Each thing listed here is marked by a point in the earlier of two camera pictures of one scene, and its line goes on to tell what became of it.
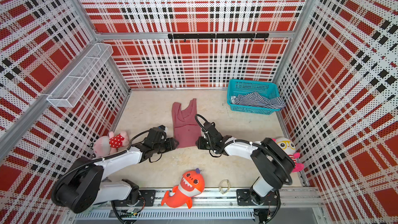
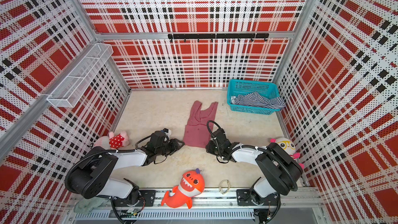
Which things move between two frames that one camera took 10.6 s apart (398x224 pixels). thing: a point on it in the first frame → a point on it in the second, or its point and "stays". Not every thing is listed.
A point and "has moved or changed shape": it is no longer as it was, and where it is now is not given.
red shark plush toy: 192,184 stays
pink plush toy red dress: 104,145 stays
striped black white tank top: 257,99 stays
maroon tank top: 186,125 has moved or changed shape
